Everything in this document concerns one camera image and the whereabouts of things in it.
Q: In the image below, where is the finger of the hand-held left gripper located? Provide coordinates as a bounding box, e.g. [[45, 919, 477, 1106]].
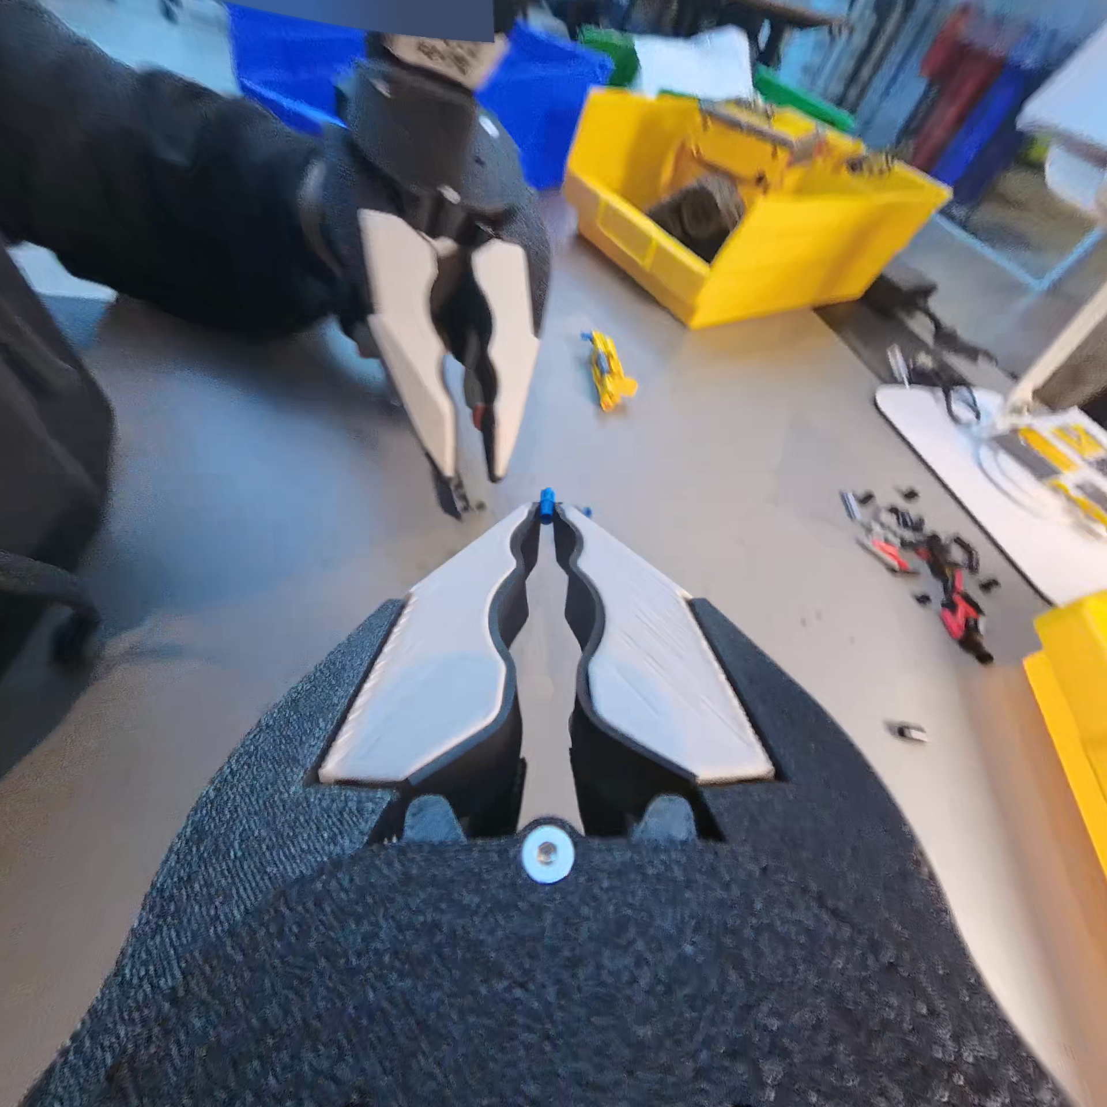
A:
[[471, 237, 542, 483], [358, 210, 460, 479]]

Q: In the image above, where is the white foam sheet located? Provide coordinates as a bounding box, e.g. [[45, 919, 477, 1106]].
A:
[[636, 27, 756, 100]]

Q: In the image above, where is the yellow plastic bin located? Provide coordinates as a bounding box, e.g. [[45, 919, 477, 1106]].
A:
[[1023, 592, 1107, 853], [564, 87, 953, 330]]

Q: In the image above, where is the pile of black red pegs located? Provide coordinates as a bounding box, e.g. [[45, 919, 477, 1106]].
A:
[[841, 486, 1001, 666]]

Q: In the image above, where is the black usb cable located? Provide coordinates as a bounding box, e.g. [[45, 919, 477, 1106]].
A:
[[908, 364, 983, 425]]

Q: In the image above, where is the black power adapter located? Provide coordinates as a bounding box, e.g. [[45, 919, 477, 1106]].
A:
[[865, 272, 997, 365]]

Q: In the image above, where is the person's left forearm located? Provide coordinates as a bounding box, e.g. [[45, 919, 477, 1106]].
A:
[[0, 0, 365, 339]]

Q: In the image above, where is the yellow grey sticker sheet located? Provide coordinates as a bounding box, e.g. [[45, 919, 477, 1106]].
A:
[[995, 425, 1107, 529]]

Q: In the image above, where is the white metal book stand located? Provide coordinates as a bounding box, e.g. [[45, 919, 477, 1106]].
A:
[[875, 139, 1107, 606]]

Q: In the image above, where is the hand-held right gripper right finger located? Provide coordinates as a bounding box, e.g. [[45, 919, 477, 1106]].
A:
[[554, 504, 775, 786]]

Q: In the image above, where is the blue plastic bin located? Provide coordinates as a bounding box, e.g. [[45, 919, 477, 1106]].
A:
[[227, 4, 616, 191]]

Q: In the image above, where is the green plastic bin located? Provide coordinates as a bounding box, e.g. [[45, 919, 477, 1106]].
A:
[[578, 27, 858, 135]]

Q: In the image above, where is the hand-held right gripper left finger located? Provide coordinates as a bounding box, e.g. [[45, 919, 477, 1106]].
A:
[[318, 504, 542, 786]]

